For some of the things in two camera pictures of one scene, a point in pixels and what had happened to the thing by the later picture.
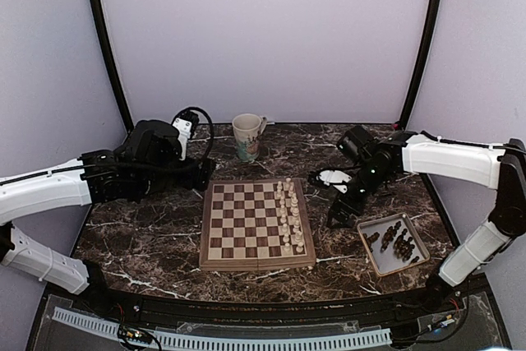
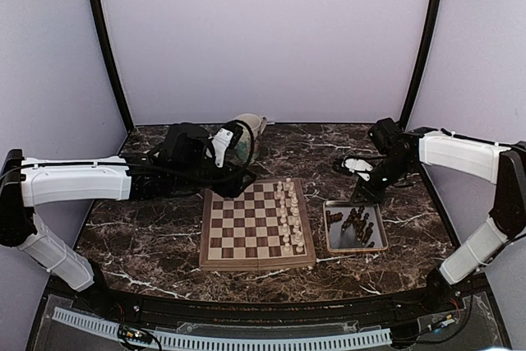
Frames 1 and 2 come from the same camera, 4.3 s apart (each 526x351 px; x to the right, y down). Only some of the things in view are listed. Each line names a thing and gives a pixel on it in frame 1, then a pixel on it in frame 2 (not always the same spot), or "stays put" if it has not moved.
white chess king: [293, 210] stays put
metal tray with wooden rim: [393, 243] → [353, 227]
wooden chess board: [256, 225] stays put
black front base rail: [274, 311] stays put
